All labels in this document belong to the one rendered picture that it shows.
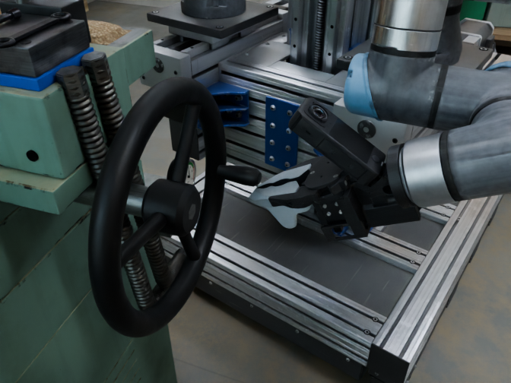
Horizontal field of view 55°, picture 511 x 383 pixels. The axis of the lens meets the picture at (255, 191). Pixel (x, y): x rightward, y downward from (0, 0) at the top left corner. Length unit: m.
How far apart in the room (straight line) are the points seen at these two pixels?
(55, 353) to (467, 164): 0.59
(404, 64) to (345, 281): 0.83
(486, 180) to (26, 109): 0.44
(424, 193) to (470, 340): 1.06
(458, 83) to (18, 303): 0.58
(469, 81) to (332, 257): 0.87
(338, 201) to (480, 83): 0.20
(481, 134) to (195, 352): 1.08
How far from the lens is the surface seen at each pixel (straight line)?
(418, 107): 0.59
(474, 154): 0.51
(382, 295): 1.31
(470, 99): 0.59
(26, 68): 0.50
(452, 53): 0.96
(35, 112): 0.50
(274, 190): 0.61
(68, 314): 0.77
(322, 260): 1.37
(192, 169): 0.89
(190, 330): 1.47
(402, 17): 0.58
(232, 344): 1.43
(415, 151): 0.53
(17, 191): 0.55
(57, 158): 0.51
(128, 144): 0.44
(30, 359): 0.74
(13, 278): 0.66
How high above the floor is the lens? 1.15
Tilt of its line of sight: 36 degrees down
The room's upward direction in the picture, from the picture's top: straight up
